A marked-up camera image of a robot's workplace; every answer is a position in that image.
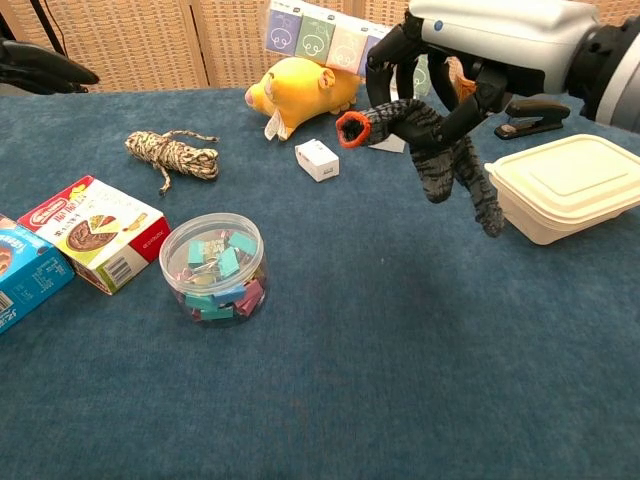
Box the clear jar of rubber bands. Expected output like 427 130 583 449
446 56 479 107

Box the yellow plush pig toy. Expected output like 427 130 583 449
243 56 363 143

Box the small white cardboard box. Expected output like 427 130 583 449
293 138 341 184

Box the black stapler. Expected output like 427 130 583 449
493 98 572 141

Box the tall white cardboard box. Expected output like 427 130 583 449
368 135 407 153

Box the woven rattan folding screen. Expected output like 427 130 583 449
0 0 640 95

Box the black tripod stand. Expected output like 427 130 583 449
28 0 90 94

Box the red and white snack box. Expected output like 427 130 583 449
17 174 172 296

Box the blue snack box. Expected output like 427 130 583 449
0 213 76 336

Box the coiled camouflage rope bundle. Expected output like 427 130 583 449
124 129 221 196

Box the cream plastic lunch box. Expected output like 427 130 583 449
482 133 640 246

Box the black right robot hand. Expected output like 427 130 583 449
364 0 601 147

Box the grey knit work glove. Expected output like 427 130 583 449
335 98 506 239

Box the pastel tissue packet multipack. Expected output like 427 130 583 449
264 0 432 97

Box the clear jar of binder clips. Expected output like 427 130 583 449
158 212 270 329

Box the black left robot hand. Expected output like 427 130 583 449
0 37 101 96

